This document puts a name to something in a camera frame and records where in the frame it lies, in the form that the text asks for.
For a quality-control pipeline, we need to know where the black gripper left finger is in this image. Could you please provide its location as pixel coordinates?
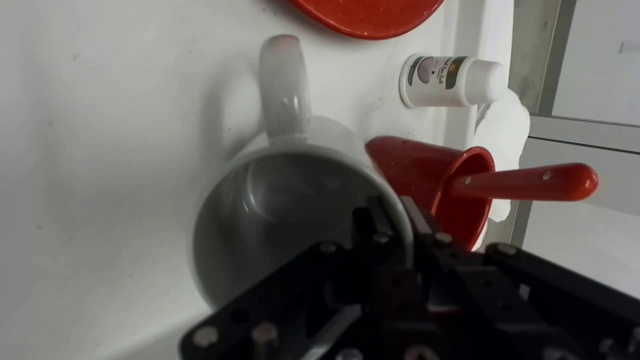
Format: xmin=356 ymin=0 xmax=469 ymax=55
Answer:
xmin=179 ymin=205 xmax=405 ymax=360

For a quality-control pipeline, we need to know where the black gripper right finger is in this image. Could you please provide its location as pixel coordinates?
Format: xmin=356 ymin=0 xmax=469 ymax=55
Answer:
xmin=399 ymin=194 xmax=640 ymax=360

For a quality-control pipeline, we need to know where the white ceramic mug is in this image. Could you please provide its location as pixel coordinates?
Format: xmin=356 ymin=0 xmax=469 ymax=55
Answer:
xmin=190 ymin=33 xmax=417 ymax=311

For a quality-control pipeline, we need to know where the red mug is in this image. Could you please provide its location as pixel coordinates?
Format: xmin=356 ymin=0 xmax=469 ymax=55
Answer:
xmin=365 ymin=135 xmax=498 ymax=255

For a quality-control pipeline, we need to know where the red plastic spoon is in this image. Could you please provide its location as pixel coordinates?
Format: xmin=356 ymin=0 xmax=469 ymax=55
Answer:
xmin=447 ymin=162 xmax=600 ymax=205

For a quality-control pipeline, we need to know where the white folded cloth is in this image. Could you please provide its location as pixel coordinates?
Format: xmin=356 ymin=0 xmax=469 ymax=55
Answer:
xmin=475 ymin=88 xmax=535 ymax=227

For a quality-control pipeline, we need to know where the small white bottle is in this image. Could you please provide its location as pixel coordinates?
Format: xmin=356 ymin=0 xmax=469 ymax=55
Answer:
xmin=399 ymin=55 xmax=508 ymax=111

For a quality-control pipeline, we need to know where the white plastic tray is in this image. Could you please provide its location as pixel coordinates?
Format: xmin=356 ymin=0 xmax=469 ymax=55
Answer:
xmin=0 ymin=0 xmax=517 ymax=360

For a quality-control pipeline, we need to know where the small leaning whiteboard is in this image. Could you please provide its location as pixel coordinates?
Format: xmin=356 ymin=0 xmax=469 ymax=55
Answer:
xmin=533 ymin=0 xmax=640 ymax=156

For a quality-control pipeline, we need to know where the red plate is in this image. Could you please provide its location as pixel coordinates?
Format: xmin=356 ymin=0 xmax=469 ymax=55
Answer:
xmin=286 ymin=0 xmax=447 ymax=42

